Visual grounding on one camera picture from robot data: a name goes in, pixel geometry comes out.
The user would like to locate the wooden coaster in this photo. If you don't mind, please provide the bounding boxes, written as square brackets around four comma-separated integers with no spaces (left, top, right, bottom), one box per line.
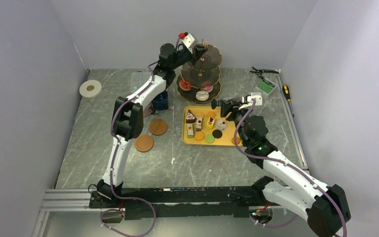
[134,134,154,153]
[149,119,168,136]

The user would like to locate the orange macaron top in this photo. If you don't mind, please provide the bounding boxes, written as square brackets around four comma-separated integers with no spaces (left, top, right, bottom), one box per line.
[195,112,205,118]

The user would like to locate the white chocolate drizzle donut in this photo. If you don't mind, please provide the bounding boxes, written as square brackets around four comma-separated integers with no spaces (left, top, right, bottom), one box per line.
[195,90,209,101]

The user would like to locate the chocolate triangle cake slice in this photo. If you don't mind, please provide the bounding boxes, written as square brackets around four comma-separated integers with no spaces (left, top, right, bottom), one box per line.
[186,110,197,124]

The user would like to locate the orange macaron right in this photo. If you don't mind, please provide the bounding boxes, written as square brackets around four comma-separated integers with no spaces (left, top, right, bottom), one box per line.
[231,136,241,145]

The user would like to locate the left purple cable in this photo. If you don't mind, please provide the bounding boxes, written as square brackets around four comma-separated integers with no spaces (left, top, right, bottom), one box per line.
[99,36,182,237]

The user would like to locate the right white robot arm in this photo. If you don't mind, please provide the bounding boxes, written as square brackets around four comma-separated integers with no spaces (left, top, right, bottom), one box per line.
[211,96,351,237]

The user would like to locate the yellow serving tray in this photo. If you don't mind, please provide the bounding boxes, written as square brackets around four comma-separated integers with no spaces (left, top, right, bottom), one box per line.
[182,106,241,146]

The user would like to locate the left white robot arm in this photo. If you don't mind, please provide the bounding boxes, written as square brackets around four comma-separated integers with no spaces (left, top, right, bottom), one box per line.
[97,43,208,207]

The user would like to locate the clear plastic box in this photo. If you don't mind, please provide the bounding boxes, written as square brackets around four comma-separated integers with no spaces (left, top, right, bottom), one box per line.
[130,71,151,93]

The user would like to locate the yellow black screwdriver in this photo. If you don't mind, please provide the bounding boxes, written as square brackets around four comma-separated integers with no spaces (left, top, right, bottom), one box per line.
[282,84,295,117]

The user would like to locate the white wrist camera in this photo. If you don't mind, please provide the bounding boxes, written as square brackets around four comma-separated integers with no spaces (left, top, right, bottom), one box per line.
[179,32,198,50]
[238,92,263,110]

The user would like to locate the green layered cake slice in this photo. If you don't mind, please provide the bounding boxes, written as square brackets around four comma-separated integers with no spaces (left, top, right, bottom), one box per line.
[186,123,194,139]

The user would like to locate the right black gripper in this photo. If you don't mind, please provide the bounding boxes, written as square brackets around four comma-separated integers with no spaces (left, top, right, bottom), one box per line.
[220,98,254,145]

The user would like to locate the red sprinkled donut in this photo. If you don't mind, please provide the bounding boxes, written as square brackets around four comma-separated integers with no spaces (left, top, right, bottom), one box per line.
[179,80,192,91]

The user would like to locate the pink frosted donut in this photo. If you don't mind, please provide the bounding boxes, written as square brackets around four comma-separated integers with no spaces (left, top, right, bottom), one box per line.
[201,85,214,93]

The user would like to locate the green macaron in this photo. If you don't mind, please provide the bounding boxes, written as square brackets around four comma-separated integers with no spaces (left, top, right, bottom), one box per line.
[205,134,215,144]

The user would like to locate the green white device box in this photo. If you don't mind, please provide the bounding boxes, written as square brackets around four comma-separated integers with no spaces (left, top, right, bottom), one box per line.
[254,77,277,100]

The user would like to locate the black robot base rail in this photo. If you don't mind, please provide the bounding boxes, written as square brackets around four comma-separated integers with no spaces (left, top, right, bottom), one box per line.
[89,181,275,220]

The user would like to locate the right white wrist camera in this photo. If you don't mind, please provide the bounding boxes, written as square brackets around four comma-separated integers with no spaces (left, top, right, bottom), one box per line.
[238,92,263,110]

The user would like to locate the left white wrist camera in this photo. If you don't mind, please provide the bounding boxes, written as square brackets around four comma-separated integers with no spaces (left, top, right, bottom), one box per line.
[179,32,198,50]

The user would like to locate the orange macaron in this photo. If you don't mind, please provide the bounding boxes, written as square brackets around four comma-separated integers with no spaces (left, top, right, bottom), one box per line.
[195,112,205,118]
[231,136,241,145]

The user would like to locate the mauve mug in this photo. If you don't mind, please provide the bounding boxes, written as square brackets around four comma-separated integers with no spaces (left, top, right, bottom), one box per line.
[143,104,155,117]

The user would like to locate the wooden coaster near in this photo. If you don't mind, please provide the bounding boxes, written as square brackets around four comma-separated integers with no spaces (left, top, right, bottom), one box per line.
[134,134,154,153]

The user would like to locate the white tape roll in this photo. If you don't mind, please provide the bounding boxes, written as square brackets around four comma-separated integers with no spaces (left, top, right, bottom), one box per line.
[79,80,102,98]

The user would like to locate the orange round cookie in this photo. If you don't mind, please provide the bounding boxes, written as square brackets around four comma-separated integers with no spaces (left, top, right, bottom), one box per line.
[194,131,205,141]

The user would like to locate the dark blue mug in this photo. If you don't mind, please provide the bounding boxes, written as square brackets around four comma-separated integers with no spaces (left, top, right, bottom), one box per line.
[152,90,169,111]

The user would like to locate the three-tier black dessert stand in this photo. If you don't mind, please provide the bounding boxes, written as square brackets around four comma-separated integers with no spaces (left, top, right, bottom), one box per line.
[176,39,223,104]

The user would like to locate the black sandwich cookie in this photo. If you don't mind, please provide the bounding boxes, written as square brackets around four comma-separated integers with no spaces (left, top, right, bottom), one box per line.
[212,129,223,139]

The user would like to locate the black pliers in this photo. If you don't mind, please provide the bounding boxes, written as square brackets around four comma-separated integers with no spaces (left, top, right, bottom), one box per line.
[249,67,280,76]

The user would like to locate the red white cake slice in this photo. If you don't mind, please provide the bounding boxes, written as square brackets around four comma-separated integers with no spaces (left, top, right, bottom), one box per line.
[195,117,203,131]

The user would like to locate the wooden coaster far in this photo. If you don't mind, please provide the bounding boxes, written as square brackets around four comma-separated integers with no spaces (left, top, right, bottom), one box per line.
[149,119,168,136]

